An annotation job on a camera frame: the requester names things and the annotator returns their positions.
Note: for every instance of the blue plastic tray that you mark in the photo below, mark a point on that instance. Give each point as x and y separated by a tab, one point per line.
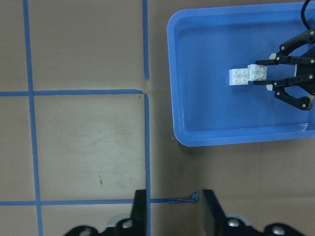
203	45

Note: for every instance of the white block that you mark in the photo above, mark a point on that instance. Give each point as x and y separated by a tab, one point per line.
238	77
257	72

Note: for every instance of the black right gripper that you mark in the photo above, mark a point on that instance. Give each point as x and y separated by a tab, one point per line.
304	76

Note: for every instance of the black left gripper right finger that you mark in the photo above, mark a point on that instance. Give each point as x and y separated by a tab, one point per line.
217	223

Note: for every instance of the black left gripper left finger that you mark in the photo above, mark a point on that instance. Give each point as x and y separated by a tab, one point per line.
135	225

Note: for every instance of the brown paper table cover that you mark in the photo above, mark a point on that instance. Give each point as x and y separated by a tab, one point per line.
85	120

